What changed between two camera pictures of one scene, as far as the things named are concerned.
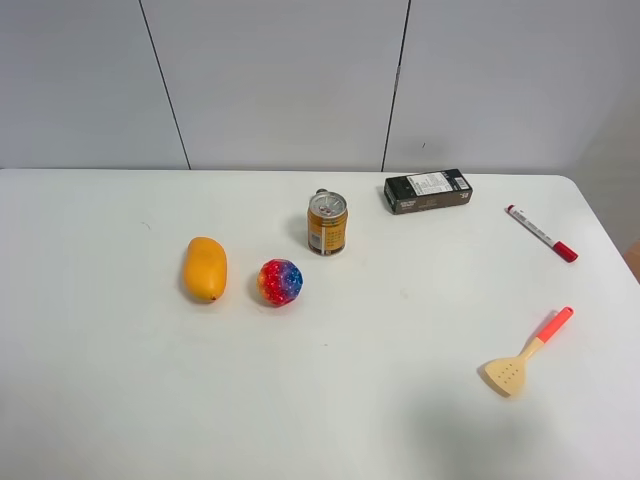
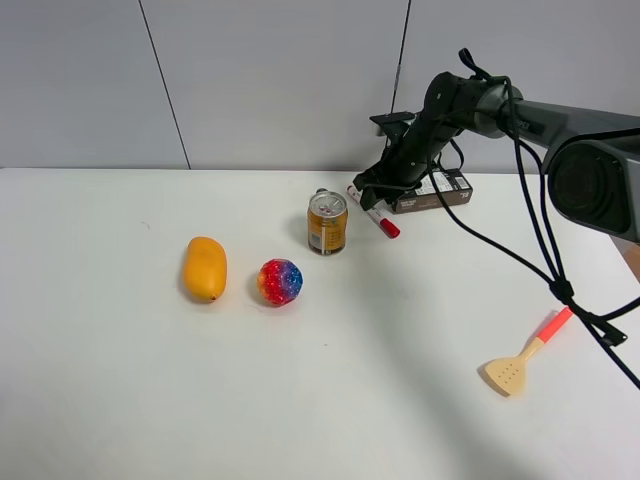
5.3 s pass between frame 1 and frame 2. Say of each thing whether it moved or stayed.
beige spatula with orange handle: stayed
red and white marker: moved
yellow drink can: stayed
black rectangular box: stayed
